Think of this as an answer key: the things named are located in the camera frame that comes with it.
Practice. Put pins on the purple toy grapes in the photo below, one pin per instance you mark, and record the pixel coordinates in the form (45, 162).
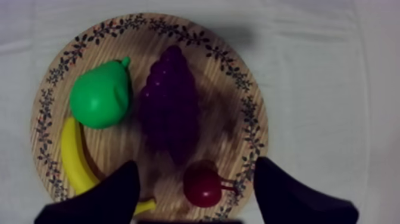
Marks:
(170, 106)

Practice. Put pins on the yellow toy banana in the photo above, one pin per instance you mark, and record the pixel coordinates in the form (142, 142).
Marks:
(73, 159)

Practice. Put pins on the green toy pear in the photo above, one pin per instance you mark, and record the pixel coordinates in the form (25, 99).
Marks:
(100, 97)

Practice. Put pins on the round wooden board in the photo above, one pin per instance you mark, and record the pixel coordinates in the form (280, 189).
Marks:
(215, 103)

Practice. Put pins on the small red fruit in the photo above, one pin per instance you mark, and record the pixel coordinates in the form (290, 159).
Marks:
(201, 186)

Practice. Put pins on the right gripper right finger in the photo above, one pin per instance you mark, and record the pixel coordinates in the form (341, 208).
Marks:
(287, 200)

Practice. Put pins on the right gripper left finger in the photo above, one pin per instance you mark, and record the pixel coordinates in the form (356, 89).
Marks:
(109, 197)

